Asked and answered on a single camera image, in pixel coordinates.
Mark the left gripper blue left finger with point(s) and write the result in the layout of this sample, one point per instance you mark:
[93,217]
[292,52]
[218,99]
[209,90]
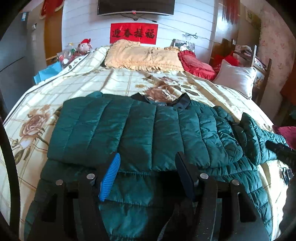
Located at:
[106,175]

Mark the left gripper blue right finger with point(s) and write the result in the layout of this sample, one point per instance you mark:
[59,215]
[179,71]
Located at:
[187,174]

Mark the dark green puffer jacket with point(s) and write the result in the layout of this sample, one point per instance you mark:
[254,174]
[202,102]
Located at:
[147,136]

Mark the magenta cloth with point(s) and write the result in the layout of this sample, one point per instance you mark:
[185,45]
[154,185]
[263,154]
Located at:
[288,132]

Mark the floral plaid bed quilt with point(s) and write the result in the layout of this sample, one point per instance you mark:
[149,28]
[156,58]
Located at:
[30,123]

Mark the wooden chair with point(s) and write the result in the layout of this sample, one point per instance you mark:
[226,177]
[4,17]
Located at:
[248,58]

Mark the white pillow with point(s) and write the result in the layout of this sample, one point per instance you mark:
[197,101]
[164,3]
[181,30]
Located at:
[240,79]

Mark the red heart cushion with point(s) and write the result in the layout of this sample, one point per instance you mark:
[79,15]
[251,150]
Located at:
[194,66]

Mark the blue paper bag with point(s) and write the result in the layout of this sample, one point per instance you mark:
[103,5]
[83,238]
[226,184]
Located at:
[48,72]

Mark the framed photo on headboard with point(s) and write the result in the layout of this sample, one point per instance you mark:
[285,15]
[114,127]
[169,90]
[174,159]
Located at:
[184,45]

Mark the beige ruffled pillow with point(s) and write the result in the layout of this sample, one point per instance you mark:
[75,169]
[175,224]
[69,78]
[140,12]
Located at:
[132,55]

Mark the pig plush toy red hat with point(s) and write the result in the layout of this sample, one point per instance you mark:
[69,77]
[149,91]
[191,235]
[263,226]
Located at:
[85,46]

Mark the red banner with characters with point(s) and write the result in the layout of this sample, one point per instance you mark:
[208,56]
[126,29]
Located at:
[137,32]

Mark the grey refrigerator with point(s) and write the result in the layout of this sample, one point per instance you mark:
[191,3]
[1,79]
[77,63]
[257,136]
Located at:
[16,66]

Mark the wall mounted television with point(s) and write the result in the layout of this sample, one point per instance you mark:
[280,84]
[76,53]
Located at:
[110,7]

